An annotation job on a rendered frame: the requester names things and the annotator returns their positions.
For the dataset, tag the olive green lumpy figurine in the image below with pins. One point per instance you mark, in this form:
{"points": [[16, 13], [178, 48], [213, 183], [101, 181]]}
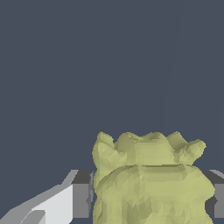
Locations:
{"points": [[151, 186]]}

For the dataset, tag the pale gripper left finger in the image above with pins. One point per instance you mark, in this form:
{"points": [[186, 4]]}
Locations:
{"points": [[58, 201]]}

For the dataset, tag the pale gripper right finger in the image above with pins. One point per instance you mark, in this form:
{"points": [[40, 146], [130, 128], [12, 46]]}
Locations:
{"points": [[218, 195]]}

